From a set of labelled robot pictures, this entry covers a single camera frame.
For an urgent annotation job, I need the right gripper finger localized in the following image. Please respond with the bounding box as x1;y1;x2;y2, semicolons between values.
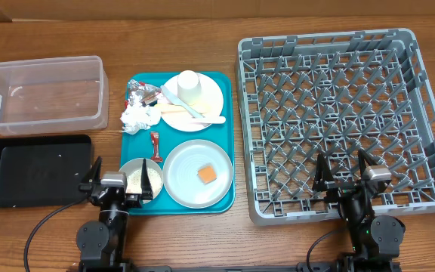
312;153;334;192
358;149;378;180

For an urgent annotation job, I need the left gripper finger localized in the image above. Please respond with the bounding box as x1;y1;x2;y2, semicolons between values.
140;159;153;200
79;156;102;193

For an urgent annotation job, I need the white rice pile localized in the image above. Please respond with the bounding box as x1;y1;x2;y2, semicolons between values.
126;168;162;197

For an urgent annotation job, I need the small grey bowl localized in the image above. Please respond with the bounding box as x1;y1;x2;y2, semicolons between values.
119;158;163;199

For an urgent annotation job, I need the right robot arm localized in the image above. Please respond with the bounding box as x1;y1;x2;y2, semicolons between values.
306;149;406;272

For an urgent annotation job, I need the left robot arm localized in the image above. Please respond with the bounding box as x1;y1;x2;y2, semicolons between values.
76;157;154;271

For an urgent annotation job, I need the grey dishwasher rack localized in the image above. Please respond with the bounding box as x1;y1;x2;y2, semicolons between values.
236;28;435;226

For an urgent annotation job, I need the grey round plate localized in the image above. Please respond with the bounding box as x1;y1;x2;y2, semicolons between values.
163;140;233;209

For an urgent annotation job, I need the teal serving tray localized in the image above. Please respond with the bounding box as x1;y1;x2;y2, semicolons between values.
120;72;235;215

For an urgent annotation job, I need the red sauce packet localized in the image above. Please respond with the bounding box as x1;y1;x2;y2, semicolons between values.
150;131;163;163

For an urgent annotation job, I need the orange food cube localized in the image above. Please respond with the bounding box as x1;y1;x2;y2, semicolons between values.
197;164;217;184

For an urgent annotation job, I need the black plastic tray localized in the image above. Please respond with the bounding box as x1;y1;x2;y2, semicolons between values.
0;134;93;208

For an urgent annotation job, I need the crumpled white napkin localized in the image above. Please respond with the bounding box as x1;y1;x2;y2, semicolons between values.
120;106;161;134

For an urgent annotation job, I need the pink plastic fork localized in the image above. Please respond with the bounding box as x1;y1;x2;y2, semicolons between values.
171;116;226;125

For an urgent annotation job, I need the yellow plastic spoon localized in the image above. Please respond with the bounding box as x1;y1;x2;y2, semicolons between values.
154;104;211;114

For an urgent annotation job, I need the light blue plastic knife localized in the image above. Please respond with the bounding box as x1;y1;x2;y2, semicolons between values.
160;85;204;118

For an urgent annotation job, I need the clear plastic bin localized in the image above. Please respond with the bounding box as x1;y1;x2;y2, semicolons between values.
0;55;109;136

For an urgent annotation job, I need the crumpled foil wrapper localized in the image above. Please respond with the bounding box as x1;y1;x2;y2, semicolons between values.
126;79;162;107

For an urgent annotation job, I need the white plate with cutlery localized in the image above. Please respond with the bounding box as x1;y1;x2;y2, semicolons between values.
157;73;224;132

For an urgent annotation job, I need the white paper cup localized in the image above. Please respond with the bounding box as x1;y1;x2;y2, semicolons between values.
177;70;202;105

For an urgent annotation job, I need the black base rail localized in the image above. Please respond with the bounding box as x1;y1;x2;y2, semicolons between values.
134;262;339;272

